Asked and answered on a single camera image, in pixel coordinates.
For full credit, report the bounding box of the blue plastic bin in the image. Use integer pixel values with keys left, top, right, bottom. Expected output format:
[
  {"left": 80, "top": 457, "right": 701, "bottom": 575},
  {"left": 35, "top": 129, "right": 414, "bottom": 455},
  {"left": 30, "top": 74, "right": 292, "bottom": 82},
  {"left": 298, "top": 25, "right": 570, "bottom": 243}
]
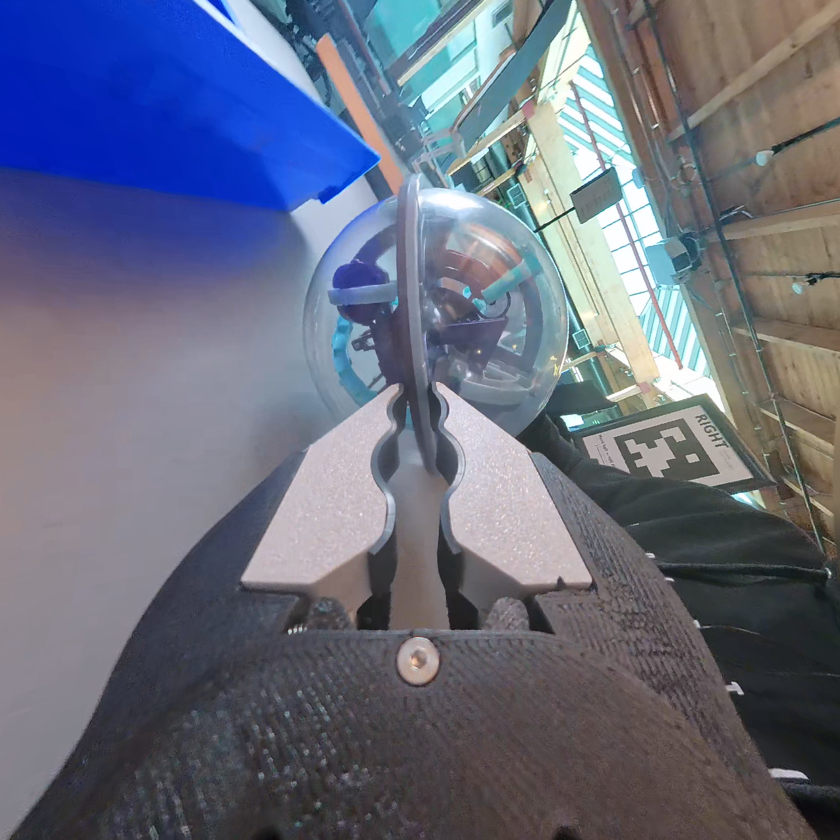
[{"left": 0, "top": 0, "right": 382, "bottom": 211}]

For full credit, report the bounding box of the black-framed marker sign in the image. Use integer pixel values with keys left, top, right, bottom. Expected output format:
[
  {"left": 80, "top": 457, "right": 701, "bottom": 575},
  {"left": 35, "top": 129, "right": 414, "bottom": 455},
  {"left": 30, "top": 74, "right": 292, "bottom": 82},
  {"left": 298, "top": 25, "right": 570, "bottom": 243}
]
[{"left": 578, "top": 394, "right": 775, "bottom": 493}]

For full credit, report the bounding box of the long pale desk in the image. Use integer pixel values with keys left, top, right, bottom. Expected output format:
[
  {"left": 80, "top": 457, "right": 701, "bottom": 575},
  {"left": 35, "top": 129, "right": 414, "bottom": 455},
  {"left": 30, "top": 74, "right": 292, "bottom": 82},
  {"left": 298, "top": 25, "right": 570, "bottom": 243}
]
[{"left": 315, "top": 33, "right": 408, "bottom": 191}]

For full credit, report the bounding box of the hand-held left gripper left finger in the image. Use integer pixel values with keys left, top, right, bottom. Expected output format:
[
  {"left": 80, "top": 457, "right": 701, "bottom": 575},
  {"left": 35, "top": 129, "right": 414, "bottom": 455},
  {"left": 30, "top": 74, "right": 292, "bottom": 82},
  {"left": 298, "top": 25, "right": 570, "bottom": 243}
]
[{"left": 243, "top": 388, "right": 405, "bottom": 618}]

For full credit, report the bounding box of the black sign stand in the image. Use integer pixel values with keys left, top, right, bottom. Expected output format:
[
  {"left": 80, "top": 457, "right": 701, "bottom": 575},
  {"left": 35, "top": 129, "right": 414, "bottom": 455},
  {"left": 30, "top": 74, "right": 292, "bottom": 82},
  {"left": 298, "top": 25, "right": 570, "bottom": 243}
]
[{"left": 571, "top": 168, "right": 620, "bottom": 221}]

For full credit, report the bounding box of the black backpack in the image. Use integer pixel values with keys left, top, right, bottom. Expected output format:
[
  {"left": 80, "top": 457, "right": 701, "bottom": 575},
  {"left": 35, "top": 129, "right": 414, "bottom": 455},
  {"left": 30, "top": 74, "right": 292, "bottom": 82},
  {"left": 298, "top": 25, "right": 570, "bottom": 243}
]
[{"left": 630, "top": 565, "right": 840, "bottom": 802}]

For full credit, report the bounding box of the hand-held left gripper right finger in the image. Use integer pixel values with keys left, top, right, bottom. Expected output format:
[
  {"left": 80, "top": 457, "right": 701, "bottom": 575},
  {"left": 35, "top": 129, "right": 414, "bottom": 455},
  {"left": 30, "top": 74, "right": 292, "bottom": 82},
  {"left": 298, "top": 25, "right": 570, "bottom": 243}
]
[{"left": 423, "top": 385, "right": 594, "bottom": 618}]

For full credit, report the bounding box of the clear plastic maze ball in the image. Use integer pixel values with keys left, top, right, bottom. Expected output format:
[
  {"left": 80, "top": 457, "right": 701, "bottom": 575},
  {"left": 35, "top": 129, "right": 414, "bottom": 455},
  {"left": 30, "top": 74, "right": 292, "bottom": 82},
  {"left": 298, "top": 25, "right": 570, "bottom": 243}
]
[{"left": 305, "top": 175, "right": 571, "bottom": 460}]

